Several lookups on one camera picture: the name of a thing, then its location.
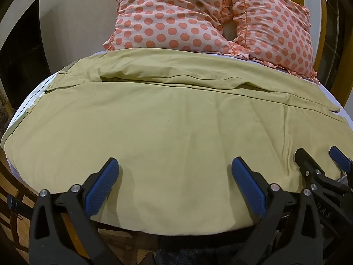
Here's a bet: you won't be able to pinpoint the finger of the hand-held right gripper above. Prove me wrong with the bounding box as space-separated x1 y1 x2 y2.
329 146 353 178
294 148 348 197

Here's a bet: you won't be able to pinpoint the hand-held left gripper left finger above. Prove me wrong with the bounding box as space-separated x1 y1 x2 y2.
32 157 120 265

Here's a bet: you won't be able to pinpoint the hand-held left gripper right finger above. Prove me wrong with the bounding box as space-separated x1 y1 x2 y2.
229 157 325 265

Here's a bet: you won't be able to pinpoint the khaki pants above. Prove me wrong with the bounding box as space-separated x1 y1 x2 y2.
0 48 351 235

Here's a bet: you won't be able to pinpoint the person's dark trousers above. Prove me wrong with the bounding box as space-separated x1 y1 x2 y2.
156 235 249 265

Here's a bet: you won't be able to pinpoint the orange polka dot pillow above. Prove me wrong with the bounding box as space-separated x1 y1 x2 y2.
225 0 321 85
103 0 241 55

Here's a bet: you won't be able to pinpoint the dark panel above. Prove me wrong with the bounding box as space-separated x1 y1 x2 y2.
0 0 52 111

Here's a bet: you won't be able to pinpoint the black strap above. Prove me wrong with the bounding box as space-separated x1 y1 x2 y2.
7 194 25 219

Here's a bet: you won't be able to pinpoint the wooden bed frame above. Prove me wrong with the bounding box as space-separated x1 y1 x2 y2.
0 155 158 265

